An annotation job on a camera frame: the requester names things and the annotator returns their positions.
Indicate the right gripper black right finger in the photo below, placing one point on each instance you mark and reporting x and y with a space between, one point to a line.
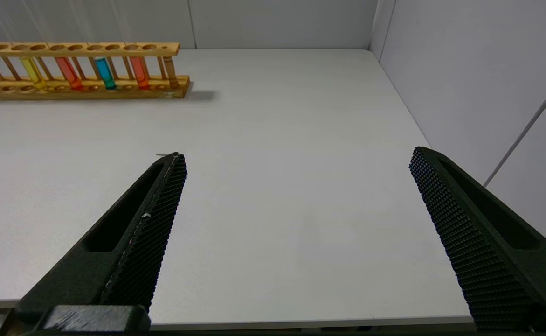
482 252

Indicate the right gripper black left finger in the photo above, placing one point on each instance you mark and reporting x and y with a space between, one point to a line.
137 252

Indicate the wooden test tube rack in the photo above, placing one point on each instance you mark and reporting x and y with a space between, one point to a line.
114 86

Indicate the test tube with orange liquid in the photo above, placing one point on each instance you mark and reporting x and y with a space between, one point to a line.
138 72
69 73

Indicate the test tube with blue liquid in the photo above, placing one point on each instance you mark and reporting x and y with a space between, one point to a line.
105 72

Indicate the test tube with yellow liquid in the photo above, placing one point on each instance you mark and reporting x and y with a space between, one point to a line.
34 73

